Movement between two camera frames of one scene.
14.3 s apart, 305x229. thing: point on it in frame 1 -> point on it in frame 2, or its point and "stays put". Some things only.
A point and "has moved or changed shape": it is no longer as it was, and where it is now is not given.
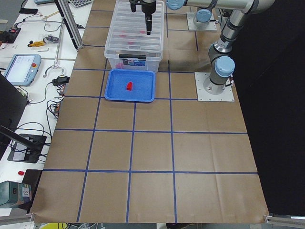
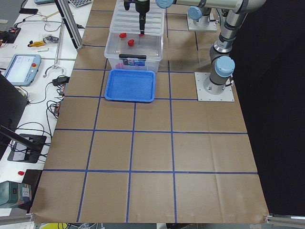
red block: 129,86 -> 130,42
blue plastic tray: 131,85 stays put
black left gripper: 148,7 -> 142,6
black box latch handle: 133,56 stays put
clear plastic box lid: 128,33 has moved or changed shape
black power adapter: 61,79 stays put
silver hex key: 42,51 stays put
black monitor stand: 24,148 stays put
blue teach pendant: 22,69 stays put
